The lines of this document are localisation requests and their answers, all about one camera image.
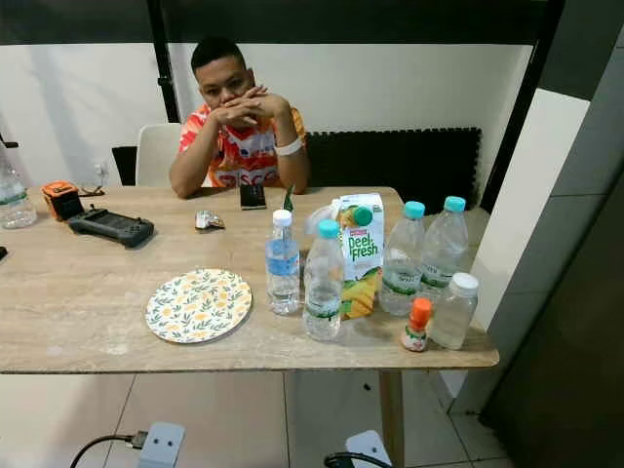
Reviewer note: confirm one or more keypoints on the beige wooden table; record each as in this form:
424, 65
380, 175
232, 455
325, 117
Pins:
78, 302

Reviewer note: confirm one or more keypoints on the crumpled foil wrapper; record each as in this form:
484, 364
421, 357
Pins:
208, 220

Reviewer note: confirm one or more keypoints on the clear plastic bag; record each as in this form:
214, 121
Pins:
320, 214

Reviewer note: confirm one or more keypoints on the white chair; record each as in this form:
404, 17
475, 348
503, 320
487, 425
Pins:
153, 156

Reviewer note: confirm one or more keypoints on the black handheld controller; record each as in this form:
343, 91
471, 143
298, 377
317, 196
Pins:
112, 229

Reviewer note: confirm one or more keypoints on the white wall socket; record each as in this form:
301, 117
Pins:
100, 170

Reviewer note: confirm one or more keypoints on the floral paper plate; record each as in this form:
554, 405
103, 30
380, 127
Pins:
198, 305

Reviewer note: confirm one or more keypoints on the clear squat bottle white cap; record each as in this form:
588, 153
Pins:
453, 312

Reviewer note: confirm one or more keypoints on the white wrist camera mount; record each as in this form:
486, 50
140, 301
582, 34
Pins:
368, 450
162, 447

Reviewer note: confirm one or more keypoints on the small water bottle white cap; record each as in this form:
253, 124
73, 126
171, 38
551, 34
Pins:
283, 263

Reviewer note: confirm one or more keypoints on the orange black tape measure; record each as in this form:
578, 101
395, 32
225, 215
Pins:
61, 202

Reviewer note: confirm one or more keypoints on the tiny bottle orange cap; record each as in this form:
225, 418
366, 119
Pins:
417, 324

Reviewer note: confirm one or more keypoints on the dark green pointed object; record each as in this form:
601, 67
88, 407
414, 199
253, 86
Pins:
289, 198

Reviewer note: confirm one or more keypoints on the black slanted frame beam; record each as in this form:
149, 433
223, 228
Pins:
526, 88

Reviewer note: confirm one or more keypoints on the seated man in orange jersey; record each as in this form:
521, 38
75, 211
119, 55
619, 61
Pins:
239, 146

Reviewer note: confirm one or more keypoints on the mango juice carton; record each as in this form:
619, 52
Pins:
363, 253

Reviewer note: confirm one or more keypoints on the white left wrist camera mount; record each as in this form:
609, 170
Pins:
162, 447

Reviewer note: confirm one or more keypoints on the black upright pole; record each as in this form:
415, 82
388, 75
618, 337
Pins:
164, 63

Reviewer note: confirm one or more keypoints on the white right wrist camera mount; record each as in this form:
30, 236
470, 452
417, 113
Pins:
368, 450

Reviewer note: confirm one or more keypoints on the black smartphone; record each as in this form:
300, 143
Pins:
253, 197

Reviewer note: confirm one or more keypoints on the dark brown wooden door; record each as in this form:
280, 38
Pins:
565, 351

